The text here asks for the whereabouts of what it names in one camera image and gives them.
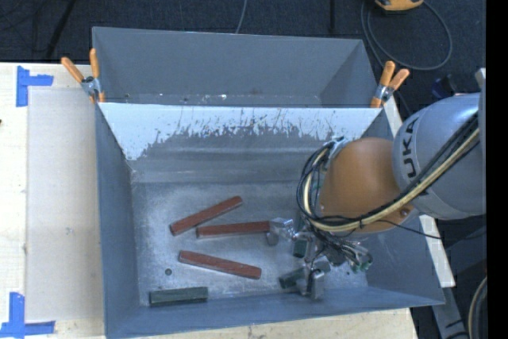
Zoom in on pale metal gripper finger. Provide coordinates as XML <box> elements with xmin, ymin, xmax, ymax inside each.
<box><xmin>266</xmin><ymin>216</ymin><xmax>308</xmax><ymax>248</ymax></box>
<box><xmin>297</xmin><ymin>268</ymin><xmax>327</xmax><ymax>301</ymax></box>

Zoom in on red-brown flat block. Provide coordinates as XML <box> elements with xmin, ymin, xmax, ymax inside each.
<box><xmin>178</xmin><ymin>249</ymin><xmax>263</xmax><ymax>281</ymax></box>
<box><xmin>195</xmin><ymin>221</ymin><xmax>272</xmax><ymax>240</ymax></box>
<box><xmin>169</xmin><ymin>195</ymin><xmax>244</xmax><ymax>237</ymax></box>

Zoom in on grey metal bin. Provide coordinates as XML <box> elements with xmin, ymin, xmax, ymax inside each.
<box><xmin>90</xmin><ymin>26</ymin><xmax>446</xmax><ymax>339</ymax></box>

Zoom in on dark green flat block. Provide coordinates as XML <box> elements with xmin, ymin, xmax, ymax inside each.
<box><xmin>148</xmin><ymin>286</ymin><xmax>210</xmax><ymax>307</ymax></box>

